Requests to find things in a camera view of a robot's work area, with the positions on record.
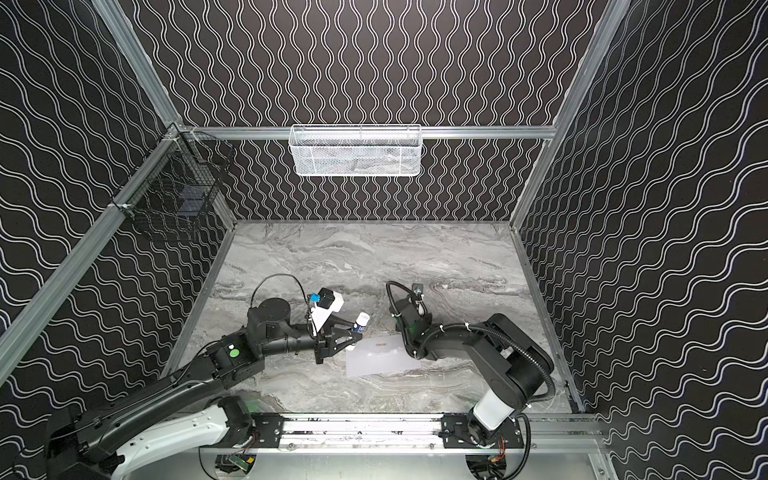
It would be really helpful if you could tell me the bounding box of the blue white glue stick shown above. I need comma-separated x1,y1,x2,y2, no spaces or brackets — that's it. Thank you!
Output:
352,312,371,334

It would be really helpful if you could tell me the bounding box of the lavender envelope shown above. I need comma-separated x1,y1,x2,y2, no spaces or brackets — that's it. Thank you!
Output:
346,335,422,378

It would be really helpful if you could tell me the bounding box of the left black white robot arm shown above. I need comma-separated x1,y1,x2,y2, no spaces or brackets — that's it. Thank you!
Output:
44,290,370,479

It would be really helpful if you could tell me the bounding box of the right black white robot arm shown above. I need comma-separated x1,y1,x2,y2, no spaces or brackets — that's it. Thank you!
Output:
387,289,557,437

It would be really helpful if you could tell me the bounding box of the aluminium front rail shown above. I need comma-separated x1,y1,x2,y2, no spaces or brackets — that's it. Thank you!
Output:
122,411,601,455

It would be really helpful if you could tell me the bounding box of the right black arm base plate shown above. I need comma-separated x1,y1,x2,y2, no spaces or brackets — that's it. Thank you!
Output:
437,413,524,449

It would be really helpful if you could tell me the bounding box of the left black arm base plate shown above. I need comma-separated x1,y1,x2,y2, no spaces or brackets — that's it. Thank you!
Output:
235,413,286,450

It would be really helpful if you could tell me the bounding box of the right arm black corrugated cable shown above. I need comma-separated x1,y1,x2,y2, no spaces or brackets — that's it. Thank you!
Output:
385,279,558,404

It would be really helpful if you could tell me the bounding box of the white wire mesh basket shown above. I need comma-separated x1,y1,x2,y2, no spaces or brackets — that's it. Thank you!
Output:
288,124,424,177

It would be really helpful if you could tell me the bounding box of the black wire basket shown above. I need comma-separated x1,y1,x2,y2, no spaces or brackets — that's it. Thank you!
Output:
117,131,235,243

